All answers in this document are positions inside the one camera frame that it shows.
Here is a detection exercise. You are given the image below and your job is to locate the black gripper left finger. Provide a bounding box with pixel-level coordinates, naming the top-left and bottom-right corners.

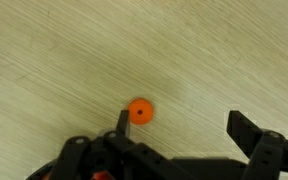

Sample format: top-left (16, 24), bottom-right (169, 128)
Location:
top-left (50, 110), bottom-right (195, 180)

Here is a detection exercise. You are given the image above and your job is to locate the orange token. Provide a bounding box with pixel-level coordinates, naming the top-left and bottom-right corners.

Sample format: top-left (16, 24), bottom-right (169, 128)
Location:
top-left (128, 98), bottom-right (153, 125)

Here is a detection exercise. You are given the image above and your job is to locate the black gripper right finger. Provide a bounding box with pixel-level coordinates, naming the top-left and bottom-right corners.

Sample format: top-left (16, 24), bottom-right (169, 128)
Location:
top-left (226, 110), bottom-right (288, 180)

